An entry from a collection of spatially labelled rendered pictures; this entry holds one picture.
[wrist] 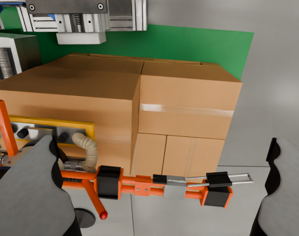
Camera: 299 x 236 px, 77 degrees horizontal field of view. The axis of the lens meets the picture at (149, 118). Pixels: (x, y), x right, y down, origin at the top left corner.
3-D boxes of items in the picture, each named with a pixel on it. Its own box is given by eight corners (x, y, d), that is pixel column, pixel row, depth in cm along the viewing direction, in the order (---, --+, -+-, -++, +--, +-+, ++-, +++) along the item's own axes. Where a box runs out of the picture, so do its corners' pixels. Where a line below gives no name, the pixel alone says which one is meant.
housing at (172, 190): (162, 188, 66) (162, 199, 62) (164, 173, 63) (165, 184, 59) (181, 190, 67) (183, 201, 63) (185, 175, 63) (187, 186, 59)
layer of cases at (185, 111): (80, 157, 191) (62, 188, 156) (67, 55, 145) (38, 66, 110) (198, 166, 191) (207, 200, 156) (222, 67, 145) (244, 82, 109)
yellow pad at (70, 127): (5, 136, 71) (-5, 144, 67) (-3, 113, 66) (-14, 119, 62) (95, 145, 71) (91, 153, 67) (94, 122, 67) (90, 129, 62)
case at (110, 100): (49, 125, 128) (8, 166, 93) (37, 65, 109) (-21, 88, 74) (137, 132, 128) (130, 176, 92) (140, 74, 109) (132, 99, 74)
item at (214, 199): (198, 194, 67) (200, 206, 62) (202, 179, 63) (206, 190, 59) (221, 196, 67) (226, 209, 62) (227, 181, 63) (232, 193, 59)
